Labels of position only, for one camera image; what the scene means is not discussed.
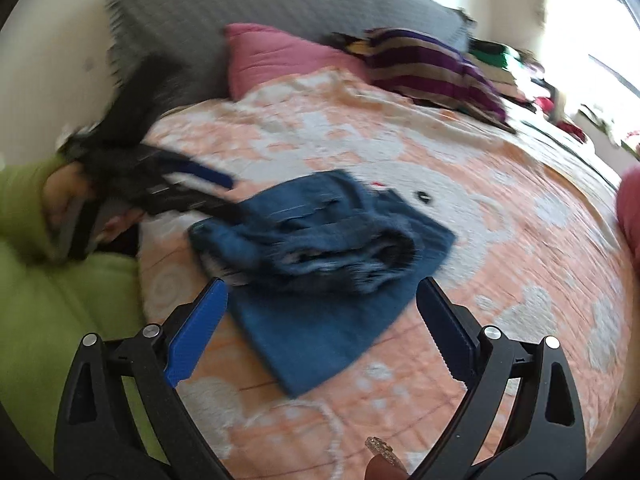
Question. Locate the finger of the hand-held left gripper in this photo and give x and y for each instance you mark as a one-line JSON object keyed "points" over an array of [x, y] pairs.
{"points": [[200, 172], [200, 205]]}

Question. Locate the person's right hand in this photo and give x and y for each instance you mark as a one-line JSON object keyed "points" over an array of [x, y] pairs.
{"points": [[382, 462]]}

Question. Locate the grey quilted headboard cover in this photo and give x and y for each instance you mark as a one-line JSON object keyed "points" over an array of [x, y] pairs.
{"points": [[240, 10]]}

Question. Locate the pink pillow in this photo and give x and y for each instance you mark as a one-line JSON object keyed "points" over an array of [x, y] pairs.
{"points": [[270, 60]]}

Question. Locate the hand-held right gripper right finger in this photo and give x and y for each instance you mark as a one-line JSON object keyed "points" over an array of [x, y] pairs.
{"points": [[442, 330]]}

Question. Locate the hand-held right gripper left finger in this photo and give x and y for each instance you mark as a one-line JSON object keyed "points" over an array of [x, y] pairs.
{"points": [[197, 330]]}

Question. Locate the blue pants with white lace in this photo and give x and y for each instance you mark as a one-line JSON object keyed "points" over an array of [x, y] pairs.
{"points": [[325, 320]]}

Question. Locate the purple striped pillow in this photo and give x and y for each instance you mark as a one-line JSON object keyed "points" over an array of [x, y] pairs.
{"points": [[430, 67]]}

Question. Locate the person's left hand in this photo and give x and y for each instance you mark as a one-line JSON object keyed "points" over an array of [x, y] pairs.
{"points": [[62, 195]]}

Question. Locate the red duvet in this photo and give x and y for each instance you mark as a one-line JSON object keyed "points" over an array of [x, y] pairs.
{"points": [[631, 210]]}

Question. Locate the pile of assorted clothes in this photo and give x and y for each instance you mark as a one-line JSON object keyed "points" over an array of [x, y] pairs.
{"points": [[565, 105]]}

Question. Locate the orange white printed blanket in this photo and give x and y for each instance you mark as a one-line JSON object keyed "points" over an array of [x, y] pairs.
{"points": [[500, 270]]}

